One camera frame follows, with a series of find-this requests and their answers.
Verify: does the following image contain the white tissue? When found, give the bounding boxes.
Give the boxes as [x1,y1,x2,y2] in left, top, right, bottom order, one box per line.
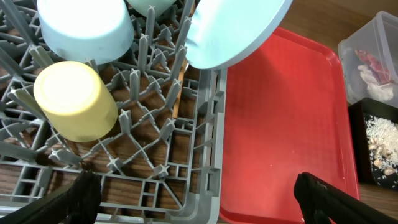
[358,65,394,102]

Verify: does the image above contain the clear plastic waste bin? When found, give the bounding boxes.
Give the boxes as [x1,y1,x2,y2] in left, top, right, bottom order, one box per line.
[338,11,397,107]

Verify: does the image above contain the red snack wrapper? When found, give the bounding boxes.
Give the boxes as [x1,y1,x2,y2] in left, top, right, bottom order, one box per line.
[355,50,395,85]

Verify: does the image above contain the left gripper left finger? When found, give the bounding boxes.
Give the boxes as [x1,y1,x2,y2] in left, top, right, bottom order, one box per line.
[1,170,101,224]

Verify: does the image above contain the black plastic waste tray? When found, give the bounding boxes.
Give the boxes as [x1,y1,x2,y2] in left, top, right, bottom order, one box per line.
[348,98,397,190]

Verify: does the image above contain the red plastic serving tray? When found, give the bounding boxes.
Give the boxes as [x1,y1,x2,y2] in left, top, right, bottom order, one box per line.
[220,28,360,223]

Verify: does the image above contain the mint green bowl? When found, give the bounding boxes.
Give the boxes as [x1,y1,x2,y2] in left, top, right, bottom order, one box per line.
[127,0,176,17]

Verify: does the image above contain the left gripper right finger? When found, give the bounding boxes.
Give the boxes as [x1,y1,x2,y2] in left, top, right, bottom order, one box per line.
[294,172,397,224]

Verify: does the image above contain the rice and peanut leftovers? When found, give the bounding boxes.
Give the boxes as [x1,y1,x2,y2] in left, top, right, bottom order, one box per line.
[365,116,397,180]

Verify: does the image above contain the wooden chopstick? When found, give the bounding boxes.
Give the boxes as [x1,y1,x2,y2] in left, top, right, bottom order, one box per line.
[172,59,189,119]

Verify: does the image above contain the yellow plastic cup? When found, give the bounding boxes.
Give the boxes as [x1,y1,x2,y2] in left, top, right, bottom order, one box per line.
[34,61,118,142]

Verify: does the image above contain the pale blue round plate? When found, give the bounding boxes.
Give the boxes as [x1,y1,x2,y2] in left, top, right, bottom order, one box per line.
[185,0,292,70]

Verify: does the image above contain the light blue bowl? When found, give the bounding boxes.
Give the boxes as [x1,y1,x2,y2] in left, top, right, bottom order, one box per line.
[37,0,134,65]

